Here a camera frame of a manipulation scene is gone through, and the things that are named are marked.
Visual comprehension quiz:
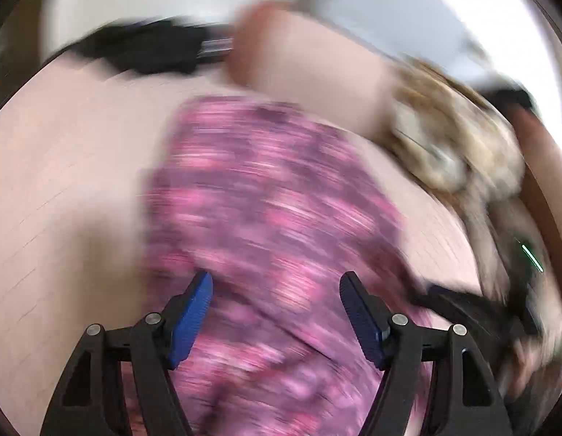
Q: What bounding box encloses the pink quilted sofa bed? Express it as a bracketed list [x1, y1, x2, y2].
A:
[0, 0, 562, 436]

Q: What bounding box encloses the grey pillow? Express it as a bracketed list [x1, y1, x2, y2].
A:
[303, 0, 488, 66]

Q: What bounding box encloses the floral beige blanket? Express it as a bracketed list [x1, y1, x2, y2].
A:
[384, 57, 527, 201]

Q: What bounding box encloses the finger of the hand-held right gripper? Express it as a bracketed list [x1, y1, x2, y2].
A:
[410, 283, 523, 342]

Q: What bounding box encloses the pink purple floral garment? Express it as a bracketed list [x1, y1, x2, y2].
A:
[138, 95, 435, 436]

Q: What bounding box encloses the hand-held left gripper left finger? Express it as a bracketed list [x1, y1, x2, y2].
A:
[40, 271, 214, 436]

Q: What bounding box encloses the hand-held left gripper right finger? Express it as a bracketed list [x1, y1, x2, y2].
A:
[339, 271, 514, 436]

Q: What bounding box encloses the black cloth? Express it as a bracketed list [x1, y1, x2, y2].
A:
[69, 17, 236, 76]

